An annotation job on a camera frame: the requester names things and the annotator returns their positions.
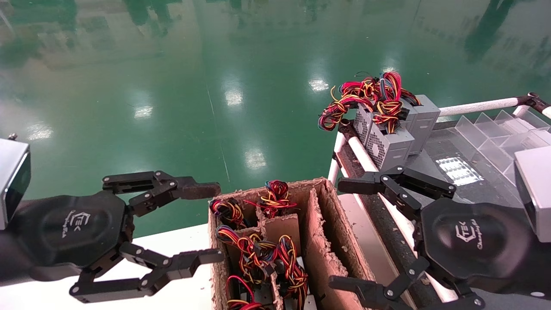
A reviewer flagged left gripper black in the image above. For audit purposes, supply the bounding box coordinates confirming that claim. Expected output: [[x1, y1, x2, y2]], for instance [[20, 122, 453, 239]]
[[9, 191, 225, 303]]

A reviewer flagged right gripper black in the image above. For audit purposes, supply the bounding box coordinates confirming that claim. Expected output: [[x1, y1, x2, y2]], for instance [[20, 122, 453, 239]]
[[329, 166, 542, 310]]

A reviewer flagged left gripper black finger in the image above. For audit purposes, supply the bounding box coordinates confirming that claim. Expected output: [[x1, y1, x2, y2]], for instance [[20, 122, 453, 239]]
[[102, 170, 221, 217]]

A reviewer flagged brown cardboard box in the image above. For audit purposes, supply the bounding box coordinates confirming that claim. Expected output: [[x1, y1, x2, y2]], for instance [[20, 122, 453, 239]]
[[208, 177, 379, 310]]

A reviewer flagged long corrugated cardboard divider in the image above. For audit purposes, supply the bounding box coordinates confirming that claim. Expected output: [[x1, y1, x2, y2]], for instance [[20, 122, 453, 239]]
[[303, 189, 347, 310]]

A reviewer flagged short cardboard cross divider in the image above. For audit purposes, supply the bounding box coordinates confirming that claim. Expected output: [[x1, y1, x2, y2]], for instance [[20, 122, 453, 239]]
[[257, 213, 302, 259]]

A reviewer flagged clear acrylic divider tray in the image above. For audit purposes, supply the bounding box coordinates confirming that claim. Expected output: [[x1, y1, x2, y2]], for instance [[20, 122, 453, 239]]
[[448, 110, 551, 207]]

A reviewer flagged white foam wrapped pipe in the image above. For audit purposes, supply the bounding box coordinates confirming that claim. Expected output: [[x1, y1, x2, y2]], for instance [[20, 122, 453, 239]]
[[438, 97, 519, 118]]

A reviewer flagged black pipe joint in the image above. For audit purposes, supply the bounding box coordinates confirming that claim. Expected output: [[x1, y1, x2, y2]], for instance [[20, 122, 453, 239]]
[[517, 92, 549, 110]]

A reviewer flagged black textured edge rail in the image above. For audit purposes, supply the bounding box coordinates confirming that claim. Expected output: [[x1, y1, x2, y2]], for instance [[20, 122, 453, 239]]
[[337, 123, 435, 310]]

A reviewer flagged short white frame pipe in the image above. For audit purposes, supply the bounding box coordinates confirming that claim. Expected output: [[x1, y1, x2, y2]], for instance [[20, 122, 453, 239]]
[[327, 131, 347, 186]]

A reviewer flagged long white frame pipe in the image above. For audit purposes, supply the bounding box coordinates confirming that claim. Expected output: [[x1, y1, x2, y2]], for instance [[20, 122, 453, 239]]
[[347, 136, 459, 303]]

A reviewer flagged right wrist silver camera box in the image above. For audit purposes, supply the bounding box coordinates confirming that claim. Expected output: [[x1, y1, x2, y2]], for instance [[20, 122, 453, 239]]
[[514, 146, 551, 243]]

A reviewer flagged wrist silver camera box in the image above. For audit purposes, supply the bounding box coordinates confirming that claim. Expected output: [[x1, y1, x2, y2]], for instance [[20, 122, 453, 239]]
[[514, 146, 551, 243], [0, 134, 31, 230]]

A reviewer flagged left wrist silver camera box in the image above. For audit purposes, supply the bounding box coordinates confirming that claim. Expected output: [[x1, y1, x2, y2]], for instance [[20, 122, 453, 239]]
[[0, 134, 31, 230]]

